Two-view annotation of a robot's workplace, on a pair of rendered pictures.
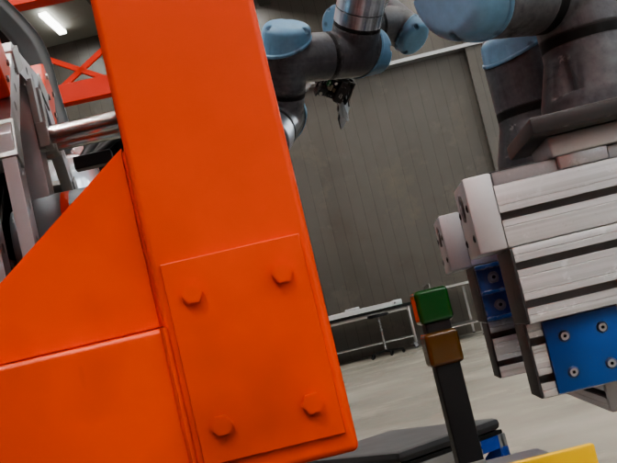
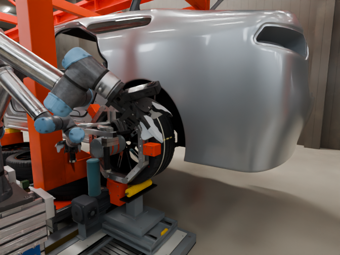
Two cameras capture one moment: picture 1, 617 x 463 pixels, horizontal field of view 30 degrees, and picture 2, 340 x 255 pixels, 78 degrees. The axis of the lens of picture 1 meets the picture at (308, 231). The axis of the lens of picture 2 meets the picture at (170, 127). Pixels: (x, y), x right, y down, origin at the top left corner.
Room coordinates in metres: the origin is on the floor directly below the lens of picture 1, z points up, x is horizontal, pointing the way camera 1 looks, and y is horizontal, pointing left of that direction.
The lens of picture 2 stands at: (2.83, -0.58, 1.18)
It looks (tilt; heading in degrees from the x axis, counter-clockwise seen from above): 8 degrees down; 127
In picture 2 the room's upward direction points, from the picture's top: straight up
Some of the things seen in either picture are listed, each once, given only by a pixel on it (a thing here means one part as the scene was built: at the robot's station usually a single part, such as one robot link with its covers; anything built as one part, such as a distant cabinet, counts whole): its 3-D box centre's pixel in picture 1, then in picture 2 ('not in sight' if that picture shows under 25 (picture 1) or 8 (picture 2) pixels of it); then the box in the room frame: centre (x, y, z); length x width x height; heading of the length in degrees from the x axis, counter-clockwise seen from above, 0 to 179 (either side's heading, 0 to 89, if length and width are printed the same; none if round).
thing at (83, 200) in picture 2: not in sight; (99, 209); (1.39, 0.38, 0.26); 0.42 x 0.18 x 0.35; 94
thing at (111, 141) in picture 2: not in sight; (110, 140); (1.83, 0.18, 0.93); 0.09 x 0.05 x 0.05; 94
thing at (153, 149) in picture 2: not in sight; (152, 149); (1.96, 0.40, 0.85); 0.09 x 0.08 x 0.07; 4
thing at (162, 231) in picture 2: not in sight; (140, 226); (1.69, 0.55, 0.13); 0.50 x 0.36 x 0.10; 4
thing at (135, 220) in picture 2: not in sight; (134, 202); (1.63, 0.54, 0.32); 0.40 x 0.30 x 0.28; 4
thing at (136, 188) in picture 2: not in sight; (139, 186); (1.76, 0.48, 0.51); 0.29 x 0.06 x 0.06; 94
